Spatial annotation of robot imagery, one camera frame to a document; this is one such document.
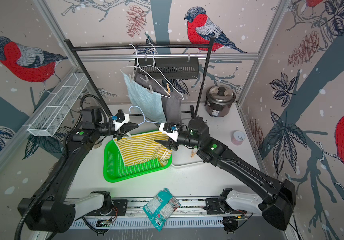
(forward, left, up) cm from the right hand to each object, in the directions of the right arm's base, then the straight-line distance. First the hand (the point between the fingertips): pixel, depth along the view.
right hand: (160, 130), depth 64 cm
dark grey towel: (+17, -5, 0) cm, 17 cm away
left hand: (+5, +11, -1) cm, 13 cm away
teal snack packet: (-25, -1, -30) cm, 39 cm away
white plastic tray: (+3, -10, -33) cm, 35 cm away
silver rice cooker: (+37, -34, -16) cm, 53 cm away
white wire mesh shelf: (+15, +57, -2) cm, 59 cm away
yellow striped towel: (+2, +16, -20) cm, 26 cm away
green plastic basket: (-6, +30, -34) cm, 45 cm away
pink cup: (+15, -45, -28) cm, 56 cm away
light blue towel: (+24, +10, -8) cm, 27 cm away
